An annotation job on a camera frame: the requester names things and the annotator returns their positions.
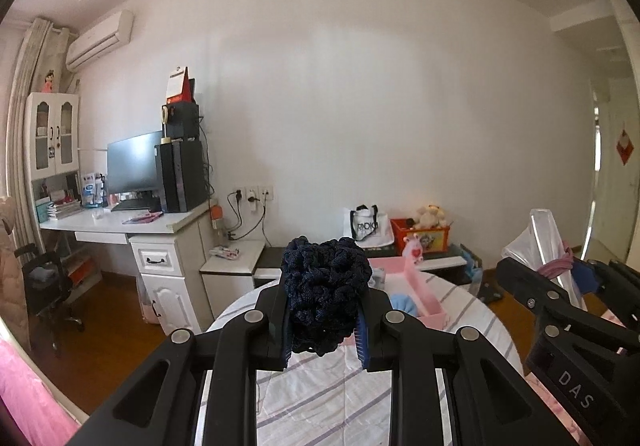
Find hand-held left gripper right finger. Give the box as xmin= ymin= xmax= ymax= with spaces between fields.
xmin=354 ymin=283 xmax=576 ymax=446

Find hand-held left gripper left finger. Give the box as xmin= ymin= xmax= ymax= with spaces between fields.
xmin=65 ymin=273 xmax=293 ymax=446

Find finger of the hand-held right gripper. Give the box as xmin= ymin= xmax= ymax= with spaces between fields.
xmin=495 ymin=256 xmax=634 ymax=348
xmin=571 ymin=260 xmax=640 ymax=327

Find pink scrunchie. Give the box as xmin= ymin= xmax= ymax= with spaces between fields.
xmin=537 ymin=246 xmax=576 ymax=279

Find light blue printed cloth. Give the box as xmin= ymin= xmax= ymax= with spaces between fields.
xmin=387 ymin=295 xmax=418 ymax=319

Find navy knitted scrunchie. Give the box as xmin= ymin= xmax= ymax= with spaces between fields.
xmin=280 ymin=236 xmax=373 ymax=357

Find clear plastic bag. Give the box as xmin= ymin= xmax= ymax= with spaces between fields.
xmin=502 ymin=208 xmax=588 ymax=311

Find pink cardboard box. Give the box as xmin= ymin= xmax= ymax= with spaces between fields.
xmin=367 ymin=256 xmax=446 ymax=329

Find black and white low bench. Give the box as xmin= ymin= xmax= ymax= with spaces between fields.
xmin=252 ymin=243 xmax=476 ymax=289

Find white door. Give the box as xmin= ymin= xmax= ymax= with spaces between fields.
xmin=597 ymin=76 xmax=640 ymax=251

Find white nightstand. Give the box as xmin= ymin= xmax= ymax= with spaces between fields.
xmin=200 ymin=241 xmax=266 ymax=319

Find blue printed bag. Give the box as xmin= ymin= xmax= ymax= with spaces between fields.
xmin=460 ymin=246 xmax=485 ymax=284

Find pink plush rabbit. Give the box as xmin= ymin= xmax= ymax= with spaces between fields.
xmin=404 ymin=235 xmax=426 ymax=267

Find white tote bag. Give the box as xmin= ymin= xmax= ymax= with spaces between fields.
xmin=348 ymin=205 xmax=392 ymax=249

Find orange toy box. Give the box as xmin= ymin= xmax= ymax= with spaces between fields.
xmin=390 ymin=217 xmax=452 ymax=254

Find red door decoration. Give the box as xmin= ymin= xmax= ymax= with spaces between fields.
xmin=615 ymin=126 xmax=635 ymax=167

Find beige plush toy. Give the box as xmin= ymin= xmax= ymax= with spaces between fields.
xmin=411 ymin=204 xmax=448 ymax=229

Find white desk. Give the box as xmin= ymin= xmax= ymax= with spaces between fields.
xmin=39 ymin=198 xmax=218 ymax=331

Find black computer tower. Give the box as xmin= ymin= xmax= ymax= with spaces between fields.
xmin=154 ymin=140 xmax=208 ymax=214

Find black keyboard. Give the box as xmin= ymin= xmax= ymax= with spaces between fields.
xmin=111 ymin=198 xmax=161 ymax=213

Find orange storage box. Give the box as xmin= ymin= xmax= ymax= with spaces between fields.
xmin=67 ymin=256 xmax=96 ymax=284

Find black computer monitor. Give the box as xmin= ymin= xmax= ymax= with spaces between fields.
xmin=107 ymin=131 xmax=165 ymax=197

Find black box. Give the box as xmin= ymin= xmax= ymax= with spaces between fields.
xmin=162 ymin=102 xmax=201 ymax=141

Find blue and white carton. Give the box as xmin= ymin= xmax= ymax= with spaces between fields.
xmin=80 ymin=172 xmax=106 ymax=207

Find black office chair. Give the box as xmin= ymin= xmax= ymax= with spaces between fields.
xmin=12 ymin=246 xmax=86 ymax=357

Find pink bedding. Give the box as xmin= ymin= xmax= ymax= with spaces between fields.
xmin=0 ymin=336 xmax=83 ymax=446

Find red and white box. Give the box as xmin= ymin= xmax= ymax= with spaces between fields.
xmin=166 ymin=66 xmax=197 ymax=105

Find beige padded coat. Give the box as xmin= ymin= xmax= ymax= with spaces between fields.
xmin=0 ymin=196 xmax=31 ymax=342

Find white glass-door cabinet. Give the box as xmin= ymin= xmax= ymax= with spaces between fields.
xmin=25 ymin=92 xmax=81 ymax=174

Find beige curtain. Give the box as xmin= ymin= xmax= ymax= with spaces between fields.
xmin=5 ymin=18 xmax=71 ymax=247

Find white air conditioner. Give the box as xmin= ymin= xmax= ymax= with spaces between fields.
xmin=66 ymin=10 xmax=135 ymax=72

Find black power cables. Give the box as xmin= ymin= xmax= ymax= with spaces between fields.
xmin=226 ymin=191 xmax=273 ymax=247

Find white wall sockets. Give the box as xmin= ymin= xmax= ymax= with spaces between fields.
xmin=235 ymin=185 xmax=275 ymax=201

